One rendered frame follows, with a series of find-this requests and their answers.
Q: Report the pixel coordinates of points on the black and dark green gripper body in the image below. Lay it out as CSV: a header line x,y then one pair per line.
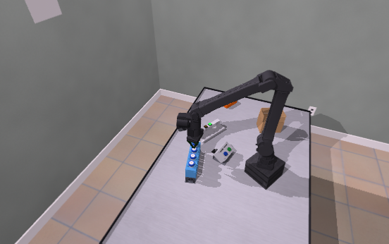
x,y
197,134

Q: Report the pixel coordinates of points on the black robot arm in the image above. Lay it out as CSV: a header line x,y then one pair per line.
x,y
263,82

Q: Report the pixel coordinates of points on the blue tube rack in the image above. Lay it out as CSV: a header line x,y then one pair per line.
x,y
192,172

